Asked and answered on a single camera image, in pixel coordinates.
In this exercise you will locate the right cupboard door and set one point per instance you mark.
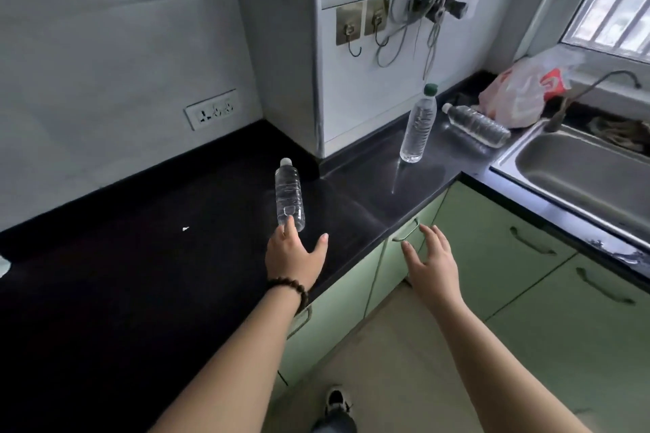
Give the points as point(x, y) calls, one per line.
point(345, 306)

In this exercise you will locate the person's left hand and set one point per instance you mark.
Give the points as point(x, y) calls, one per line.
point(292, 262)

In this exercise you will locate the white red plastic bag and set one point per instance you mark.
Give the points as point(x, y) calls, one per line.
point(518, 92)

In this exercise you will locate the steel adhesive wall hook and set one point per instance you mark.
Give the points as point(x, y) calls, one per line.
point(377, 16)
point(348, 21)

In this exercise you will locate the person's blue jeans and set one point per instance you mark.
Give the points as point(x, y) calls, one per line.
point(332, 425)

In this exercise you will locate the person's right hand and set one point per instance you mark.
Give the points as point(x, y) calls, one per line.
point(436, 280)

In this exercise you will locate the person's right sneaker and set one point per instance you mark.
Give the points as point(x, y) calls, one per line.
point(337, 399)

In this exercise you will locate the white barred window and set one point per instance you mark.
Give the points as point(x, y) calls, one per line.
point(609, 16)

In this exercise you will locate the brown dish rag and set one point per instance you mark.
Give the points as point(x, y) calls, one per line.
point(622, 132)

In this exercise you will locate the steel kitchen sink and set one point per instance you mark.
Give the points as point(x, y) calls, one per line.
point(584, 179)

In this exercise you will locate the clear bottle green cap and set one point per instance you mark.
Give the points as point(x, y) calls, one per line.
point(419, 128)

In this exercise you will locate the small white container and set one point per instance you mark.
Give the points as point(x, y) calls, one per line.
point(4, 266)

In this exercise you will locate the white wall socket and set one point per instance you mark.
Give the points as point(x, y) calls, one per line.
point(210, 110)

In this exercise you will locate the person's right forearm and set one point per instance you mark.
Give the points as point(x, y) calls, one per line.
point(497, 372)

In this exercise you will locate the person's left forearm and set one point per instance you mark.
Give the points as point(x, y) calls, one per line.
point(228, 377)

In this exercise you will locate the small steel faucet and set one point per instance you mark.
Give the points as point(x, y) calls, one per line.
point(556, 118)

